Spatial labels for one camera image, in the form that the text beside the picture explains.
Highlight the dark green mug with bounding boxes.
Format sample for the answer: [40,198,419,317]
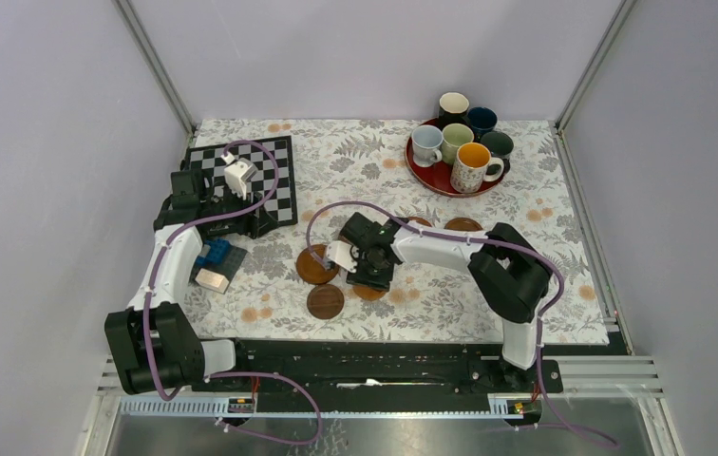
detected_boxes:
[480,131,515,174]

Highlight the brown ringed coaster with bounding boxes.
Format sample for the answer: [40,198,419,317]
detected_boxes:
[444,218,483,232]
[295,243,340,285]
[407,217,433,227]

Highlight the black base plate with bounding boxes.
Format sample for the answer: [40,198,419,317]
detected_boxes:
[192,339,538,412]

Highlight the red round tray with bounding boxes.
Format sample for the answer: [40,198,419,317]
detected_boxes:
[405,118,506,198]

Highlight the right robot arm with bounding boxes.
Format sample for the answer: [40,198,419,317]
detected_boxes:
[326,213,553,391]

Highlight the aluminium frame rail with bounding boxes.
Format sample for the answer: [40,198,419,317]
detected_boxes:
[98,352,663,421]

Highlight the dark blue mug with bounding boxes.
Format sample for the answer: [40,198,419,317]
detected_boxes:
[465,106,499,137]

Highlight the light blue white mug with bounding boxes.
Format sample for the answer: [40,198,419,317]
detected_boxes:
[410,124,444,167]

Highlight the black white chessboard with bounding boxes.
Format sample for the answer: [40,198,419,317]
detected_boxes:
[180,136,298,226]

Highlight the light wood coaster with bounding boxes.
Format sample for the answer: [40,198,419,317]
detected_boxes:
[352,285,387,301]

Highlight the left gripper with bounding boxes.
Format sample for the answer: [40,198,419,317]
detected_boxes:
[201,179,278,238]

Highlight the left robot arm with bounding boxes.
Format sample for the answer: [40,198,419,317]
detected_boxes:
[104,162,280,400]

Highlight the toy block assembly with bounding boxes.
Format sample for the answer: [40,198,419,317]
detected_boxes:
[190,238,248,294]

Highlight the pale green mug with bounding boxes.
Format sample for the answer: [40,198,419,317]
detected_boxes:
[441,123,475,165]

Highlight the floral mug orange inside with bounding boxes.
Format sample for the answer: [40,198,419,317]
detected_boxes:
[450,142,505,194]

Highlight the floral tablecloth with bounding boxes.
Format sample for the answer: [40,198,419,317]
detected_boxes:
[183,119,608,344]

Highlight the dark walnut coaster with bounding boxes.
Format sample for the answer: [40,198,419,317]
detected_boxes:
[306,284,345,320]

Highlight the black mug white inside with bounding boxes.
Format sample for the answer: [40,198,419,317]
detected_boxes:
[437,92,470,129]

